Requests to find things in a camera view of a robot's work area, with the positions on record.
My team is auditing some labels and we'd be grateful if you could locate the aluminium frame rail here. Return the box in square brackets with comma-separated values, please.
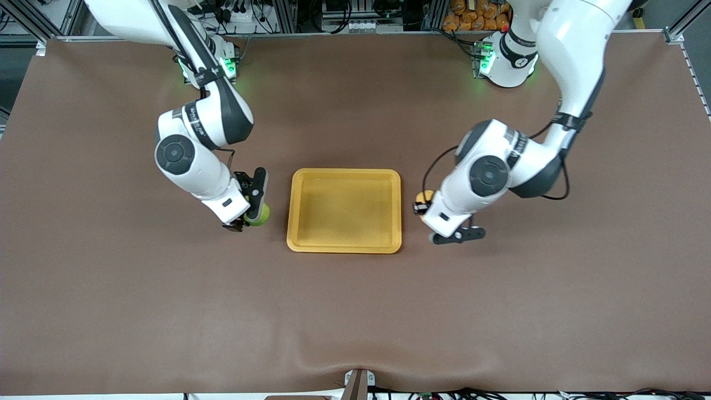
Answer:
[47, 31, 681, 41]

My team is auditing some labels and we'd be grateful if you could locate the table edge mount bracket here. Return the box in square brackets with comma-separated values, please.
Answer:
[342, 368, 377, 400]

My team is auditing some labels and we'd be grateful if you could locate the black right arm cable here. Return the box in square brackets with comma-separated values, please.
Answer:
[156, 0, 237, 173]

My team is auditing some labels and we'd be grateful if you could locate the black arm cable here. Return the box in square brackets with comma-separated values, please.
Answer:
[422, 111, 570, 201]
[156, 0, 237, 173]

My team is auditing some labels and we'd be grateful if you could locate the white perforated edge strip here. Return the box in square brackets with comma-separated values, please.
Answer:
[680, 44, 711, 120]

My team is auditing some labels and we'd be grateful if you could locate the yellow plastic tray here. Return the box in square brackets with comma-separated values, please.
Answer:
[287, 168, 402, 254]

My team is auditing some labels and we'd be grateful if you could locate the orange packets pile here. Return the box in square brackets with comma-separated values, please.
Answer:
[443, 0, 513, 32]

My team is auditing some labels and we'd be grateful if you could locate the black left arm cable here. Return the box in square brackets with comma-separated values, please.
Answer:
[422, 111, 570, 201]

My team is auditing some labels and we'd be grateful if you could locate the green apple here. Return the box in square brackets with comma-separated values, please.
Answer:
[245, 203, 272, 227]

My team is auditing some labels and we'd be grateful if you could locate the brown table mat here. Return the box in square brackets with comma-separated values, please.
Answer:
[0, 31, 711, 396]

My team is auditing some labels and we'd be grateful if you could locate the white power strip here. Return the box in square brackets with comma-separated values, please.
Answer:
[222, 6, 262, 24]

